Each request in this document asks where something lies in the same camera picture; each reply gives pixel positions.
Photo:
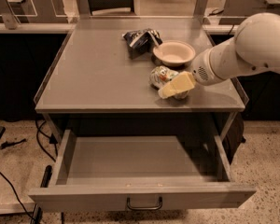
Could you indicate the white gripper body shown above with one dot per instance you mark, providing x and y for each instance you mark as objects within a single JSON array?
[{"x": 202, "y": 68}]

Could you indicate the blue crumpled chip bag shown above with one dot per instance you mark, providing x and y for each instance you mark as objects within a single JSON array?
[{"x": 140, "y": 40}]

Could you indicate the black metal drawer handle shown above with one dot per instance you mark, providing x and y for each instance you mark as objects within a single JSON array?
[{"x": 135, "y": 205}]

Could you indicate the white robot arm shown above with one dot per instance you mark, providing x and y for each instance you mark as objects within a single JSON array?
[{"x": 254, "y": 49}]

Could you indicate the white paper bowl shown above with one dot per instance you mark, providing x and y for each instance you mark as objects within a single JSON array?
[{"x": 174, "y": 53}]

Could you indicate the grey open top drawer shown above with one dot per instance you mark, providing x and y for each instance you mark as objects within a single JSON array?
[{"x": 100, "y": 173}]

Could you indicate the grey cabinet table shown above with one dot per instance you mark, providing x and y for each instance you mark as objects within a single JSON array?
[{"x": 95, "y": 89}]

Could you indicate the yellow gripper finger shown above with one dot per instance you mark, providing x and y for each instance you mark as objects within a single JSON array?
[{"x": 179, "y": 87}]

